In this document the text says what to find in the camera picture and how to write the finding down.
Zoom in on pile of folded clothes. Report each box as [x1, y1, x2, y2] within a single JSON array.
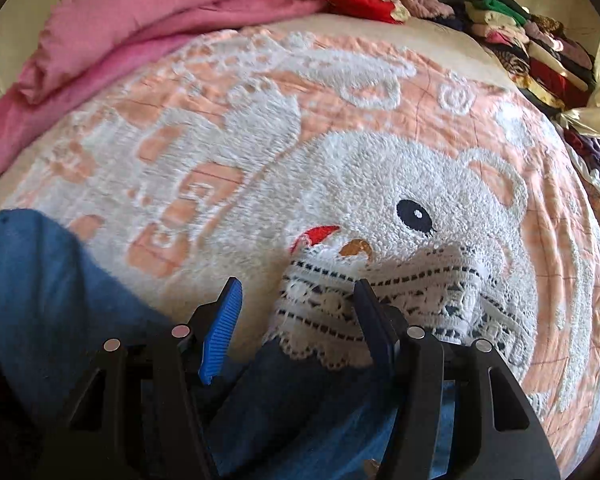
[[450, 0, 600, 201]]

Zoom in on cream curtain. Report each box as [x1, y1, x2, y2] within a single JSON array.
[[555, 25, 600, 141]]

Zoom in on mauve fluffy cloth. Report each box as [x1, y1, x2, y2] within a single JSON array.
[[385, 0, 456, 21]]

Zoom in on blue denim jeans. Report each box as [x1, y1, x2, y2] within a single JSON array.
[[0, 208, 501, 480]]

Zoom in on pink quilt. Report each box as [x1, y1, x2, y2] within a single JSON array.
[[0, 0, 331, 186]]

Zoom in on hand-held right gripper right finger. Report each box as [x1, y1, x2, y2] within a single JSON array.
[[352, 278, 563, 480]]

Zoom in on peach and white printed blanket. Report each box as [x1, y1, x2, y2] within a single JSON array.
[[0, 25, 600, 466]]

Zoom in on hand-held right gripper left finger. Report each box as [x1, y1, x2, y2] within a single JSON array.
[[35, 276, 244, 480]]

